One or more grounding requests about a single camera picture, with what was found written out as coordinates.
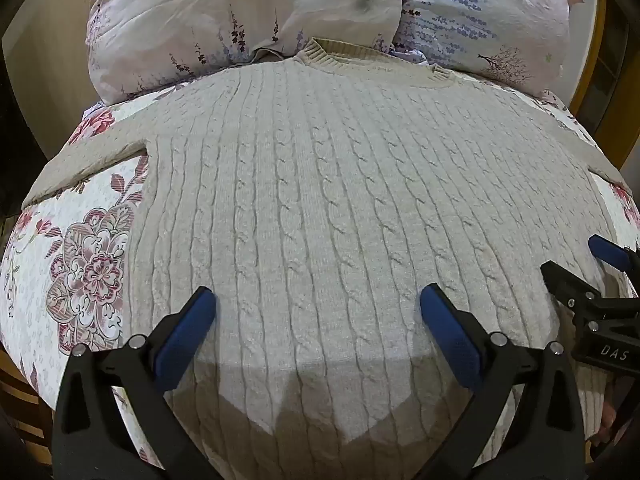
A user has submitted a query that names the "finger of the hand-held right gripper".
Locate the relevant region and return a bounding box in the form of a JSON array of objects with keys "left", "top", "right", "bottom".
[
  {"left": 588, "top": 233, "right": 640, "bottom": 274},
  {"left": 541, "top": 260, "right": 610, "bottom": 312}
]

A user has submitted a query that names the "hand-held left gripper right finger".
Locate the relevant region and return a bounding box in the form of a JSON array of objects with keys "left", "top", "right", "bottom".
[{"left": 419, "top": 283, "right": 588, "bottom": 480}]

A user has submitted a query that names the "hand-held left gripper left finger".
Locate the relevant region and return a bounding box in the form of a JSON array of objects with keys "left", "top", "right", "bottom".
[{"left": 52, "top": 286, "right": 231, "bottom": 480}]

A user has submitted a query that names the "cream cable knit sweater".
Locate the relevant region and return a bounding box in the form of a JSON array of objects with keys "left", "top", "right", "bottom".
[{"left": 21, "top": 37, "right": 626, "bottom": 480}]

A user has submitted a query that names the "floral bed sheet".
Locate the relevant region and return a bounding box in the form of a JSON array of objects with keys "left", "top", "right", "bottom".
[{"left": 0, "top": 87, "right": 640, "bottom": 466}]

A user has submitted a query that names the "wooden bed headboard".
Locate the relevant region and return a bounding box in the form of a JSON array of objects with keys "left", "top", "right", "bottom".
[{"left": 564, "top": 0, "right": 640, "bottom": 173}]

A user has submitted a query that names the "lavender print floral pillow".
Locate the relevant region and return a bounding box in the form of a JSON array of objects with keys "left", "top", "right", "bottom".
[{"left": 392, "top": 0, "right": 586, "bottom": 100}]

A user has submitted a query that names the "pink floral pillow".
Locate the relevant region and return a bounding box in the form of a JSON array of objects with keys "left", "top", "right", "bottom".
[{"left": 82, "top": 0, "right": 407, "bottom": 105}]

